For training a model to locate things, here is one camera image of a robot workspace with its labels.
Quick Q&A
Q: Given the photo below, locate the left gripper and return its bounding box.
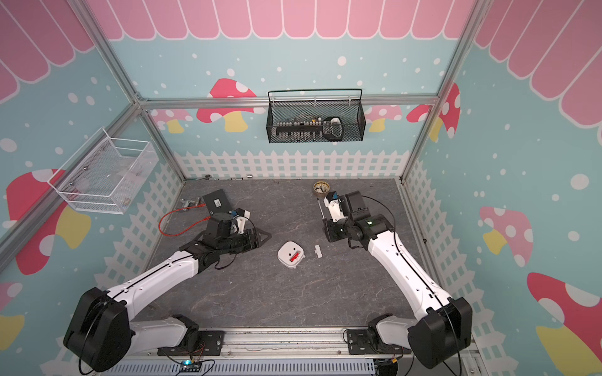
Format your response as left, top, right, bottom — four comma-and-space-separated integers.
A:
218, 226, 272, 254

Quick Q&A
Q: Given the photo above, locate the white alarm clock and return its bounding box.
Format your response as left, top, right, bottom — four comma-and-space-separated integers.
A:
277, 241, 305, 269

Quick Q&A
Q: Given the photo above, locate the white battery cover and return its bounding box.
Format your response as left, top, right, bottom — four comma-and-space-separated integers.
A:
314, 245, 323, 259

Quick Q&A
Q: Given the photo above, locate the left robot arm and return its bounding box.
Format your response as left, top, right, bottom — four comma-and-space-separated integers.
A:
63, 228, 271, 372

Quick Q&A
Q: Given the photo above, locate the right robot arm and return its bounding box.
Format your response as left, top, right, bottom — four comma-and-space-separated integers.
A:
322, 215, 473, 369

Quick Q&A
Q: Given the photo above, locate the red battery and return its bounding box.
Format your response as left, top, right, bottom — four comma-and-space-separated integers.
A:
289, 252, 303, 263

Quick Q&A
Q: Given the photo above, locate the brown tape roll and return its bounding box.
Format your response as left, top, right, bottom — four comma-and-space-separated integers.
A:
312, 181, 331, 198

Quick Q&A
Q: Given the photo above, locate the black connector strip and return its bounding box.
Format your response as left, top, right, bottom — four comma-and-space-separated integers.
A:
269, 122, 324, 143

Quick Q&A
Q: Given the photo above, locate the green lit circuit board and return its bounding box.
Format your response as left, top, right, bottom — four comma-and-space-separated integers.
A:
179, 360, 202, 374

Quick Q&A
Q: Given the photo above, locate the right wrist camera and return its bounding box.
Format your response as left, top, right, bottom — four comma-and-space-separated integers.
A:
323, 191, 370, 223

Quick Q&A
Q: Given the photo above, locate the black network switch box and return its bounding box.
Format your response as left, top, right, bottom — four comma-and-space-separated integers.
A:
202, 189, 234, 222

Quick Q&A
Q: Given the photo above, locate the red cable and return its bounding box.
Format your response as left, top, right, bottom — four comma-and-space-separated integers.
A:
157, 203, 212, 238

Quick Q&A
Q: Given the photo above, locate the metal bracket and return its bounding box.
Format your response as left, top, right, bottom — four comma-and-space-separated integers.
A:
180, 197, 200, 210

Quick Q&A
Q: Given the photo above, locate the aluminium rail frame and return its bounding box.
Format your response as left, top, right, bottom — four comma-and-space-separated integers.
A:
84, 325, 485, 376

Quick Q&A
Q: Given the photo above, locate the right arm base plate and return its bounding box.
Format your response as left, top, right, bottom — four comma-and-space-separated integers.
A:
343, 328, 411, 357

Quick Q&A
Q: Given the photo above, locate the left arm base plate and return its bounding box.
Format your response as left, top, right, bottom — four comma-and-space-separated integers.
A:
158, 331, 225, 357

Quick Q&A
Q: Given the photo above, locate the black wire basket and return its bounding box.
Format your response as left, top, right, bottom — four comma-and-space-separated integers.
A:
266, 89, 366, 144

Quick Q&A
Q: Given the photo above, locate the white wire basket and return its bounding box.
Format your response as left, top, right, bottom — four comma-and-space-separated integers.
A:
47, 128, 159, 215

